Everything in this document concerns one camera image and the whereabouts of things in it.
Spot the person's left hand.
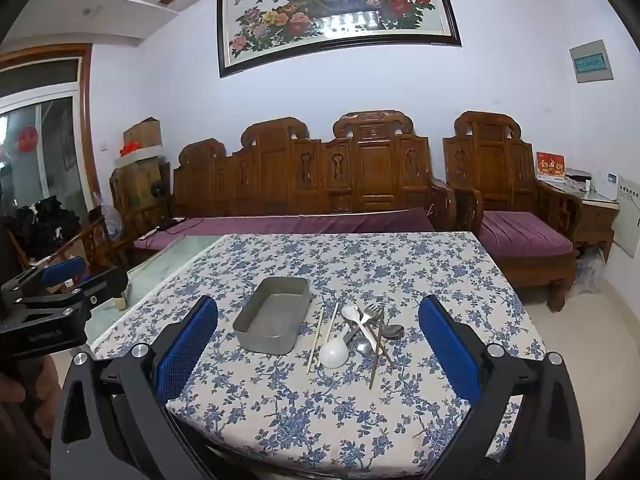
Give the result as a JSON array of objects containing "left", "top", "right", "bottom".
[{"left": 0, "top": 355, "right": 61, "bottom": 453}]

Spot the carved wooden armchair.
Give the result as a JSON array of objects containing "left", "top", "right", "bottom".
[{"left": 442, "top": 111, "right": 583, "bottom": 312}]

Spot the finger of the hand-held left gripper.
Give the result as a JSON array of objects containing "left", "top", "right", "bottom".
[
  {"left": 12, "top": 266, "right": 129, "bottom": 317},
  {"left": 0, "top": 256, "right": 87, "bottom": 297}
]

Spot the carved wooden sofa bench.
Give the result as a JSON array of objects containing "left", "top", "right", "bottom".
[{"left": 167, "top": 109, "right": 458, "bottom": 233}]

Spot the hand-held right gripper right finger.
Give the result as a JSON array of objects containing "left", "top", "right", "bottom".
[{"left": 418, "top": 295, "right": 587, "bottom": 480}]

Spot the wooden chair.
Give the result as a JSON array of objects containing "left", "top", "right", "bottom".
[{"left": 75, "top": 205, "right": 131, "bottom": 271}]

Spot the white wall panel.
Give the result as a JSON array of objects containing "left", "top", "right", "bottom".
[{"left": 611, "top": 177, "right": 640, "bottom": 261}]

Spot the clear plastic bag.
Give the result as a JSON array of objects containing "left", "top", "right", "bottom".
[{"left": 572, "top": 250, "right": 608, "bottom": 296}]

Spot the silver metal spoon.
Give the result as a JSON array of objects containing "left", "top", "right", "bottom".
[{"left": 350, "top": 320, "right": 373, "bottom": 357}]

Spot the small cardboard box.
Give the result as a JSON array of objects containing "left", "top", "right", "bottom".
[{"left": 123, "top": 118, "right": 162, "bottom": 147}]

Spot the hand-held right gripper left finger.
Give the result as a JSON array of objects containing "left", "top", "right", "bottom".
[{"left": 50, "top": 294, "right": 220, "bottom": 480}]

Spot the red gift box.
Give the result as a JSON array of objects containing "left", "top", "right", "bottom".
[{"left": 536, "top": 152, "right": 567, "bottom": 181}]

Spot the dark wooden chopstick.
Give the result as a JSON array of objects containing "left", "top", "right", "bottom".
[
  {"left": 369, "top": 306, "right": 386, "bottom": 391},
  {"left": 365, "top": 312, "right": 396, "bottom": 367}
]

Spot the wall electrical panel box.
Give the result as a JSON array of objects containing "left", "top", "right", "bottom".
[{"left": 569, "top": 38, "right": 615, "bottom": 84}]

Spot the blue floral tablecloth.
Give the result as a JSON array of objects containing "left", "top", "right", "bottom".
[{"left": 90, "top": 231, "right": 547, "bottom": 476}]

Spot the white box-shaped device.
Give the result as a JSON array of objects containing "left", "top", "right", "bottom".
[{"left": 590, "top": 172, "right": 621, "bottom": 204}]

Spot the purple armchair cushion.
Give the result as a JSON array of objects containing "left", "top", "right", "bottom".
[{"left": 479, "top": 210, "right": 574, "bottom": 260}]

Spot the red door decoration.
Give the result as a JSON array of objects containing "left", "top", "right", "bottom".
[{"left": 15, "top": 126, "right": 40, "bottom": 153}]

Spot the purple sofa cushion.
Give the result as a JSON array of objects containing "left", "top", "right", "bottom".
[{"left": 132, "top": 207, "right": 437, "bottom": 252}]

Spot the large white plastic spoon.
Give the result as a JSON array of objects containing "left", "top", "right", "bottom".
[{"left": 319, "top": 320, "right": 358, "bottom": 370}]

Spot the rectangular metal tray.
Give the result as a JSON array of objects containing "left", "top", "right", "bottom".
[{"left": 232, "top": 276, "right": 314, "bottom": 356}]

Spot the white flat box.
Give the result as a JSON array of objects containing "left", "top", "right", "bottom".
[{"left": 114, "top": 146, "right": 166, "bottom": 167}]

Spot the pile of black clothes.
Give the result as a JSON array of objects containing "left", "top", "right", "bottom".
[{"left": 12, "top": 196, "right": 81, "bottom": 261}]

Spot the metal fork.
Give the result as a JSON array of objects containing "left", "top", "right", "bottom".
[{"left": 345, "top": 303, "right": 384, "bottom": 345}]

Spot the framed floral peacock painting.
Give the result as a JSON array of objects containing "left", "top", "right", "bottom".
[{"left": 216, "top": 0, "right": 462, "bottom": 79}]

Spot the large cardboard box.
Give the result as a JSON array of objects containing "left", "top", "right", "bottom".
[{"left": 112, "top": 160, "right": 168, "bottom": 211}]

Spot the light wooden chopstick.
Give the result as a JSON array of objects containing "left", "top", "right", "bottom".
[
  {"left": 312, "top": 301, "right": 340, "bottom": 367},
  {"left": 306, "top": 304, "right": 326, "bottom": 374}
]

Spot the white printer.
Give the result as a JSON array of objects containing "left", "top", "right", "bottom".
[{"left": 564, "top": 169, "right": 593, "bottom": 192}]

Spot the wooden side table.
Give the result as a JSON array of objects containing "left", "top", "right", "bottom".
[{"left": 542, "top": 180, "right": 621, "bottom": 263}]

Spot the glass sliding door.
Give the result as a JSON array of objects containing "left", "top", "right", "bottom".
[{"left": 0, "top": 45, "right": 96, "bottom": 221}]

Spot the small white plastic spoon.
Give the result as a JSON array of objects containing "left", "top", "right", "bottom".
[{"left": 341, "top": 304, "right": 376, "bottom": 348}]

